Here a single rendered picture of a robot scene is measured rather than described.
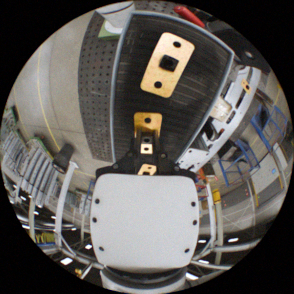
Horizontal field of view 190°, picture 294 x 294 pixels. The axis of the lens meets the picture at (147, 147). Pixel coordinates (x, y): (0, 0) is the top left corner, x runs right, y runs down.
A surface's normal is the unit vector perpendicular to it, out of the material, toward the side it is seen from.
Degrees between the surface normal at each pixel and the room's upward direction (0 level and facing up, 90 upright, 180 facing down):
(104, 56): 0
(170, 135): 0
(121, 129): 0
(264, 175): 90
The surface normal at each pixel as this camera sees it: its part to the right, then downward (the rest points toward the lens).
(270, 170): -0.98, -0.16
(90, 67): -0.02, 0.73
